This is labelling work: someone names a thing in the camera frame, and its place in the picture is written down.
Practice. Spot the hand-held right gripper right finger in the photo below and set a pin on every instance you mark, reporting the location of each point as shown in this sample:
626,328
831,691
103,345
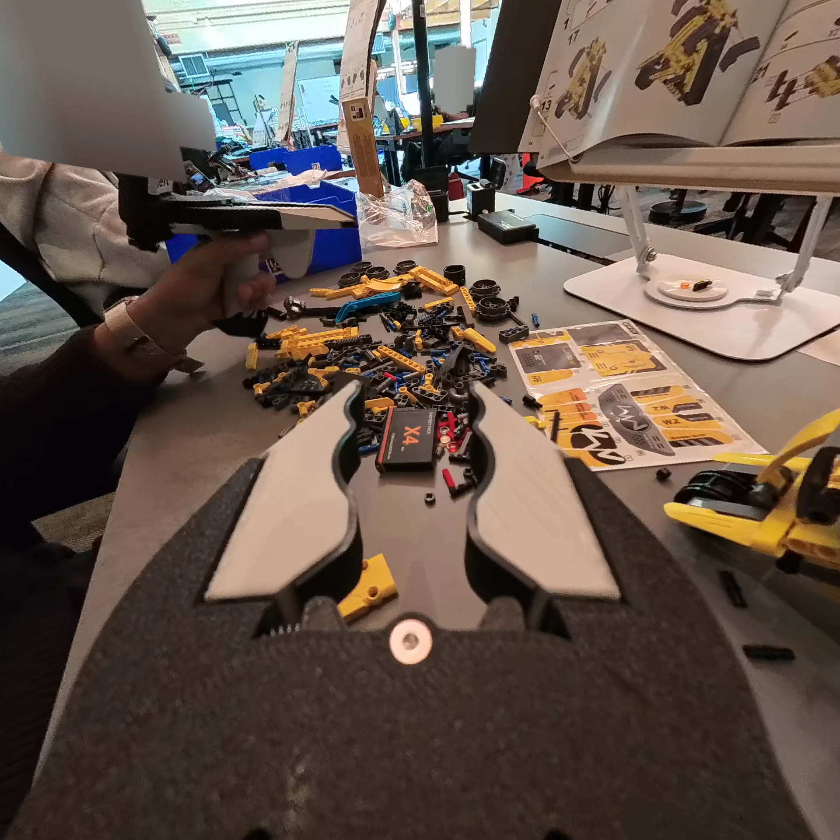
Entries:
544,518

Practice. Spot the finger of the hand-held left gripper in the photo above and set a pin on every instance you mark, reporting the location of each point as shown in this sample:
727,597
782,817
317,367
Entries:
308,216

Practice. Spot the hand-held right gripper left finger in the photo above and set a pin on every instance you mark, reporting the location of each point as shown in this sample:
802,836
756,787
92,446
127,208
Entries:
289,512

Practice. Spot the yellow studded plate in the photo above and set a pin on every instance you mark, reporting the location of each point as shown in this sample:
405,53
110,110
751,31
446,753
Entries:
371,587

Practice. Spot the pile of toy building bricks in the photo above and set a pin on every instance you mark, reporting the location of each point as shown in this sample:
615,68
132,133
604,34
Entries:
367,348

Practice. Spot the person's left forearm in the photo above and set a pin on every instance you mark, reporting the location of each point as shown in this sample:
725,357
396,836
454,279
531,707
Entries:
52,426

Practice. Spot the person's left hand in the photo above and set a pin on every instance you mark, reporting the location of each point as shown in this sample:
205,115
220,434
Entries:
190,289

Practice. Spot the blue plastic bin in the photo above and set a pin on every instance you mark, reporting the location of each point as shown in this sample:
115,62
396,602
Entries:
328,243
295,159

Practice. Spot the clear plastic bag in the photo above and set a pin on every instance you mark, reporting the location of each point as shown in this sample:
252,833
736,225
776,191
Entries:
397,216

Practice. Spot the tall cardboard box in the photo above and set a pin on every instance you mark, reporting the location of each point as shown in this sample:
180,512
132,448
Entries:
362,131

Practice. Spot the black office chair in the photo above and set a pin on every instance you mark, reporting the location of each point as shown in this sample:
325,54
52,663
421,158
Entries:
39,282

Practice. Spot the black battery pack box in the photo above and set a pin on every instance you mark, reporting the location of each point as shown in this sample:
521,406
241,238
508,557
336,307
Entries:
408,439

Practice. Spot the yellow sticker sheet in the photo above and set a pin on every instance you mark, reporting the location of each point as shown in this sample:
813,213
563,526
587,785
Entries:
623,387

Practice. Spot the small black cube device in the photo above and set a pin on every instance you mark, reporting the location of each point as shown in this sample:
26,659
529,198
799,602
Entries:
481,199

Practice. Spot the flat black device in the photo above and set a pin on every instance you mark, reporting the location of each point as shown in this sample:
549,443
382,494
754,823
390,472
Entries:
506,226

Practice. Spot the black toy pin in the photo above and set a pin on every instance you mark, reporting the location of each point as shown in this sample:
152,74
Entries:
733,589
768,652

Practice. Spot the yellow toy vehicle model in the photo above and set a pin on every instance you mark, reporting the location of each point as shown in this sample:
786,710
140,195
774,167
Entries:
754,518

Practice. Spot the dark panel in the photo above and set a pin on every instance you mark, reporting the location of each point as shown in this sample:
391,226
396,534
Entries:
512,72

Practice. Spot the white book stand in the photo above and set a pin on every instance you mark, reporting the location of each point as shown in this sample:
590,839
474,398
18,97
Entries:
709,315

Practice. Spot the open instruction booklet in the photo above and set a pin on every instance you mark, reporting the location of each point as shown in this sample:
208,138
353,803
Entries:
656,65

